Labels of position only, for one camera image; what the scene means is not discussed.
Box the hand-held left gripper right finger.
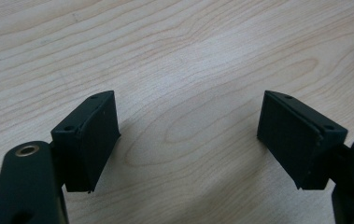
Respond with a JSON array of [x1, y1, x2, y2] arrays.
[[256, 90, 349, 190]]

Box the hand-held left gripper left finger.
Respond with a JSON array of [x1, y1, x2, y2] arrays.
[[50, 90, 121, 194]]

